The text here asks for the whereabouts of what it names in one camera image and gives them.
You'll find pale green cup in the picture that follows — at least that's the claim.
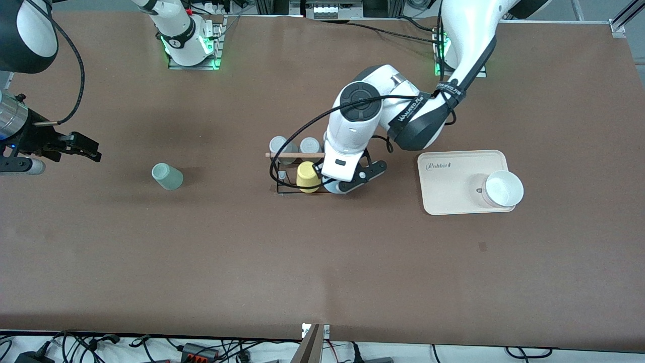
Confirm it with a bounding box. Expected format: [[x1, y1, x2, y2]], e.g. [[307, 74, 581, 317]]
[[151, 162, 184, 191]]

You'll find yellow cup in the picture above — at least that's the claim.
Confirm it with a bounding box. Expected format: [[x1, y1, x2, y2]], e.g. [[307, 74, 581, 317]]
[[296, 161, 321, 194]]

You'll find beige plastic tray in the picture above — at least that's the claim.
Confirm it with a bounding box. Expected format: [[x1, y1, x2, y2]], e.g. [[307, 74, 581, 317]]
[[417, 150, 517, 216]]

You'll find white bowl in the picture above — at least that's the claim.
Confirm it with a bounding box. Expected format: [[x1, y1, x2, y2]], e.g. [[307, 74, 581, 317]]
[[481, 170, 525, 208]]

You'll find grey control box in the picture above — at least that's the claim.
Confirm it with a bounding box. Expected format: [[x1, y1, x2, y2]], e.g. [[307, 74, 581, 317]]
[[289, 0, 364, 21]]

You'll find grey metal bar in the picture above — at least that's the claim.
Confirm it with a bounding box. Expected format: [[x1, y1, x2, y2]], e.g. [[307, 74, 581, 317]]
[[291, 324, 321, 363]]

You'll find white power strip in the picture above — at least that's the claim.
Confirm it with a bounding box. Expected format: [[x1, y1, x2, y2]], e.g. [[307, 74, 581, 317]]
[[199, 0, 232, 15]]

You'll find black power adapter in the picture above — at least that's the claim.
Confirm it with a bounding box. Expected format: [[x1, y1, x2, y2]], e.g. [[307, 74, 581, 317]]
[[14, 350, 55, 363]]

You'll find black orange power strip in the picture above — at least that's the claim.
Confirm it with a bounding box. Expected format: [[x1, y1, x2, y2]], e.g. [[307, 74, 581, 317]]
[[181, 343, 221, 363]]

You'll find black wire cup rack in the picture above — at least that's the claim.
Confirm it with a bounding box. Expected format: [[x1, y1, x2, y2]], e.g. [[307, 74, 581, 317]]
[[265, 151, 348, 195]]

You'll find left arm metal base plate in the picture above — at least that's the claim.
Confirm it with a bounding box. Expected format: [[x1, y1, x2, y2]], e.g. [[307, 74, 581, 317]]
[[433, 25, 488, 78]]

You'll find long black table cable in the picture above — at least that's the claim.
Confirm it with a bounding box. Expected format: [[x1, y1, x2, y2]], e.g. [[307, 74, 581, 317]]
[[348, 20, 439, 45]]

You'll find short black table cable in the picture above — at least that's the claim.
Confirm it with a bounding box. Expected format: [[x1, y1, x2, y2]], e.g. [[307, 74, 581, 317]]
[[398, 15, 440, 34]]

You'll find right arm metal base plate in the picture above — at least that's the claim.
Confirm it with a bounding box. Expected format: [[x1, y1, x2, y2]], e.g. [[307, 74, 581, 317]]
[[168, 15, 225, 70]]

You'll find black cable loop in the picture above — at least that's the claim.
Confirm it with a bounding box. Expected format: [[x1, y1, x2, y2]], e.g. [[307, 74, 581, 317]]
[[505, 346, 553, 359]]

